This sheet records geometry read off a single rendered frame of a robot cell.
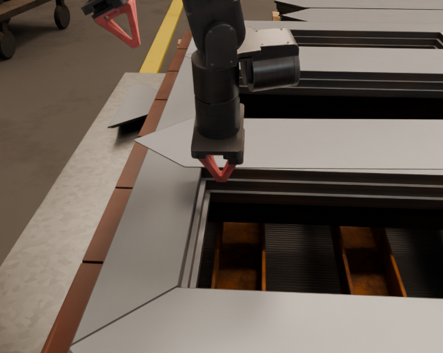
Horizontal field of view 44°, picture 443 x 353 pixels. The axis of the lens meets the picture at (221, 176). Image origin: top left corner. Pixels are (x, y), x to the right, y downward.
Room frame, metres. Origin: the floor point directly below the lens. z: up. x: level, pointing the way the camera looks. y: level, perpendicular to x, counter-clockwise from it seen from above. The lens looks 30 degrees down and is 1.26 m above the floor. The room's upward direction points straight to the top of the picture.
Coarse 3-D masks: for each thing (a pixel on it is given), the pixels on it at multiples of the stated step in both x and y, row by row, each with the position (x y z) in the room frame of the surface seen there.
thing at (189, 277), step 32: (320, 32) 1.48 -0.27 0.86; (352, 32) 1.47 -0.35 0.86; (384, 32) 1.47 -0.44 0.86; (416, 32) 1.46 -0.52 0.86; (352, 96) 1.13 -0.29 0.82; (384, 96) 1.12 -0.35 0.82; (416, 96) 1.12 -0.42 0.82; (224, 192) 0.70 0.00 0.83; (256, 192) 0.70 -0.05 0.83; (288, 192) 0.70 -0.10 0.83; (320, 192) 0.70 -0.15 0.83; (352, 192) 0.69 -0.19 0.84; (384, 192) 0.69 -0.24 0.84; (416, 192) 0.69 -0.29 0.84; (192, 224) 0.59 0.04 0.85; (192, 256) 0.53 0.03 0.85
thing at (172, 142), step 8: (184, 120) 0.88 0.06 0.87; (168, 128) 0.85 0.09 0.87; (176, 128) 0.85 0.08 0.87; (184, 128) 0.85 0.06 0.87; (160, 136) 0.82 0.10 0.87; (168, 136) 0.82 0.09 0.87; (176, 136) 0.82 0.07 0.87; (184, 136) 0.82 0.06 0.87; (152, 144) 0.79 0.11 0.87; (160, 144) 0.79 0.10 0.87; (168, 144) 0.79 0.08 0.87; (176, 144) 0.79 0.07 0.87; (184, 144) 0.79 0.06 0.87; (160, 152) 0.76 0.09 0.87; (168, 152) 0.76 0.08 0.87; (176, 152) 0.76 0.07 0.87; (184, 152) 0.76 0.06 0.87; (176, 160) 0.73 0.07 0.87; (184, 160) 0.73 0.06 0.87
